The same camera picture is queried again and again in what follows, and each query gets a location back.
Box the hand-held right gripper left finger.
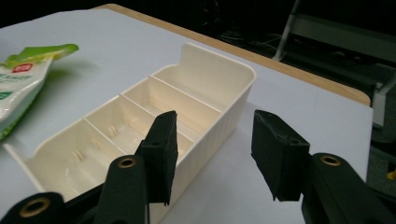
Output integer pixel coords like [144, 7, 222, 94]
[134, 110, 179, 206]

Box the cream plastic divided organizer box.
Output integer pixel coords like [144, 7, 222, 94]
[3, 42, 258, 224]

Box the white table cover sheet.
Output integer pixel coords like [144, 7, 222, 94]
[0, 7, 375, 224]

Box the grey metal stand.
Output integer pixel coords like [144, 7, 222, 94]
[272, 0, 396, 63]

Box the green and white snack pouch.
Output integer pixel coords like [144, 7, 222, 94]
[0, 43, 80, 141]

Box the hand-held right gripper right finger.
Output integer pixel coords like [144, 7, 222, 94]
[250, 109, 312, 203]

